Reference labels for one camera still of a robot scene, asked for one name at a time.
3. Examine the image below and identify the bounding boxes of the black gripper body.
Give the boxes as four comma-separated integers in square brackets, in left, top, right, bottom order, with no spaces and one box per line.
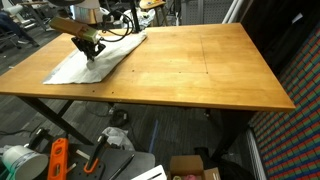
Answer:
[70,35,108,53]

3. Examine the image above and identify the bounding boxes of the white woven towel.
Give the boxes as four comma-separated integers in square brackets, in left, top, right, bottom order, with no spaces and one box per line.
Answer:
[42,30,148,85]

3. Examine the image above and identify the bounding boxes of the crumpled white cloth pile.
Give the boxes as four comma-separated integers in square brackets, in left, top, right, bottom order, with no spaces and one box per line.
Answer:
[109,8,156,30]

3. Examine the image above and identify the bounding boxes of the black table leg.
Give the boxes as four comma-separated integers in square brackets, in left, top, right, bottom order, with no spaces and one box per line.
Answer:
[16,96,94,146]
[203,108,258,161]

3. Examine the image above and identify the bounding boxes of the round wooden side table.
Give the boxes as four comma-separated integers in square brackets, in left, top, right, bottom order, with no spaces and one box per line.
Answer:
[139,0,168,27]

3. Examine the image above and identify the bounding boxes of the white plastic bag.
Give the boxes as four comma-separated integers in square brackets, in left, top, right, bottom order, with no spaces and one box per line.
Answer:
[101,126,136,151]

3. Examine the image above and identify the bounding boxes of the orange spirit level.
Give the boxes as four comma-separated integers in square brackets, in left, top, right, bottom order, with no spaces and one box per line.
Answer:
[46,137,70,180]

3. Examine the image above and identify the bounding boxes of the black tool board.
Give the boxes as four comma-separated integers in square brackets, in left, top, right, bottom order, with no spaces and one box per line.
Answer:
[66,146,156,180]

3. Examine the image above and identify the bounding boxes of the black pen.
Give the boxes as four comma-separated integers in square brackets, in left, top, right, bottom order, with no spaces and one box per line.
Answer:
[108,153,136,180]

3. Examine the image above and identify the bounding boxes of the white plastic bucket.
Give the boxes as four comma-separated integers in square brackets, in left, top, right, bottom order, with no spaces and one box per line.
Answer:
[1,145,50,180]

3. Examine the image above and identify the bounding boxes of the grey pegboard panel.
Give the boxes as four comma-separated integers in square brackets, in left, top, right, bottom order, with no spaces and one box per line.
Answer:
[179,0,231,26]

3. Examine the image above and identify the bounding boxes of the white paper sheet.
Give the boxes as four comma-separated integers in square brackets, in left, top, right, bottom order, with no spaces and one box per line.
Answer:
[131,164,168,180]

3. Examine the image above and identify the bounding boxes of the small open cardboard box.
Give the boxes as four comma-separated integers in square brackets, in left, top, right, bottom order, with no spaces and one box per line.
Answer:
[166,154,222,180]

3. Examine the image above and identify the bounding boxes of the white pipes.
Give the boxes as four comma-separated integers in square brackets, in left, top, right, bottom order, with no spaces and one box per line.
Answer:
[221,0,249,24]

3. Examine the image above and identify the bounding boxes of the black bag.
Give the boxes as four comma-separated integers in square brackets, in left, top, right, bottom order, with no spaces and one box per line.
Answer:
[194,146,258,180]

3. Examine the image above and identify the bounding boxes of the multicolour patterned backdrop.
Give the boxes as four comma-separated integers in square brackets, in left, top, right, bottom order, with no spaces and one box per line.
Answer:
[248,26,320,180]

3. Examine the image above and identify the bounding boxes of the thin black camera cable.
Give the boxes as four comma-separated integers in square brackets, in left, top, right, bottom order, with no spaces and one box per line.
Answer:
[99,11,134,43]

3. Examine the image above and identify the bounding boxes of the black vertical mount pole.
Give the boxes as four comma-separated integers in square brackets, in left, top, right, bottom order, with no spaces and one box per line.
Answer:
[129,0,146,34]

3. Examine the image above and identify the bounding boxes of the black coiled cable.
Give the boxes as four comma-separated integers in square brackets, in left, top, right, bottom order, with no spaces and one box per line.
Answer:
[109,108,129,128]

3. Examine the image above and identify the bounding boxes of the black clamp handle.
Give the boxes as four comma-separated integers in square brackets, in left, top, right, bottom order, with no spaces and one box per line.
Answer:
[26,128,51,151]

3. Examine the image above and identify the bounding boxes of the clamp with orange handle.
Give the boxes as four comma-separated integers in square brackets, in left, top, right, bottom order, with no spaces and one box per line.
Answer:
[83,134,109,174]

